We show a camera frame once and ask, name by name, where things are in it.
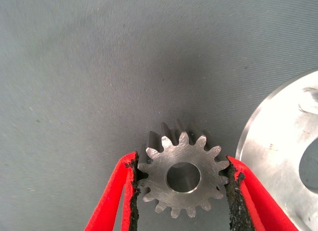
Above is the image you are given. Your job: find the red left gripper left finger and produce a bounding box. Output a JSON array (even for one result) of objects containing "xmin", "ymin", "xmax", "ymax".
[{"xmin": 83, "ymin": 151, "xmax": 142, "ymax": 231}]

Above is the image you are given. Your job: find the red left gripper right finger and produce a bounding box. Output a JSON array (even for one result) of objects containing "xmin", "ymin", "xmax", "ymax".
[{"xmin": 225, "ymin": 155, "xmax": 300, "ymax": 231}]

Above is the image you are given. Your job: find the small steel planetary gear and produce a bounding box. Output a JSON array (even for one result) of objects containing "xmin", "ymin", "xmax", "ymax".
[{"xmin": 137, "ymin": 119, "xmax": 231, "ymax": 219}]

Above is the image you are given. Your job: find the round metal carrier plate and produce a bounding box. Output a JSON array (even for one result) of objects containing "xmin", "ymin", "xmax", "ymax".
[{"xmin": 235, "ymin": 70, "xmax": 318, "ymax": 231}]

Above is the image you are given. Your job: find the dark grey table cloth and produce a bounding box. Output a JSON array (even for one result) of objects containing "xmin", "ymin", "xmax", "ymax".
[{"xmin": 0, "ymin": 0, "xmax": 318, "ymax": 231}]

